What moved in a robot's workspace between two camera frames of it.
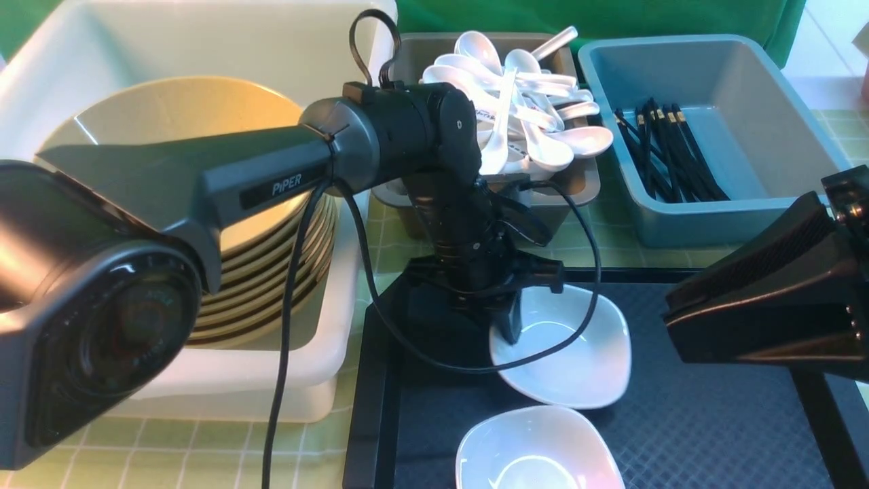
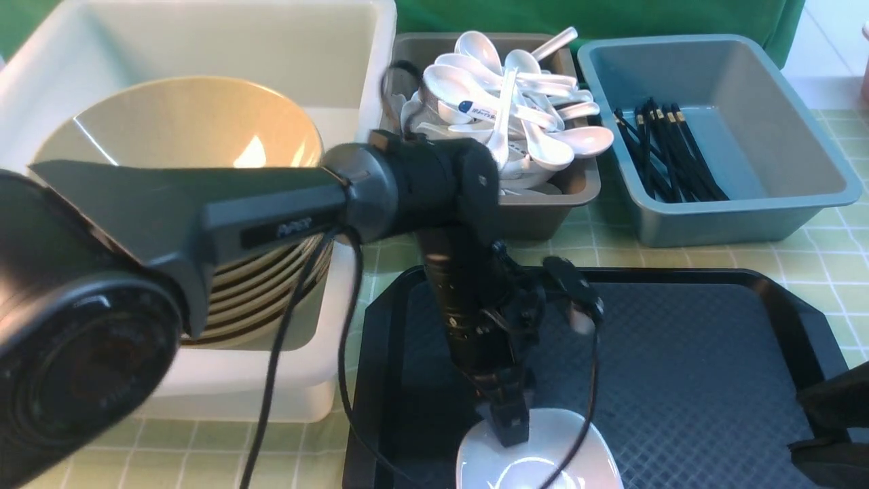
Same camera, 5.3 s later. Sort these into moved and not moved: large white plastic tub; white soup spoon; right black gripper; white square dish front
Moved: right black gripper
Not moved: white soup spoon; large white plastic tub; white square dish front
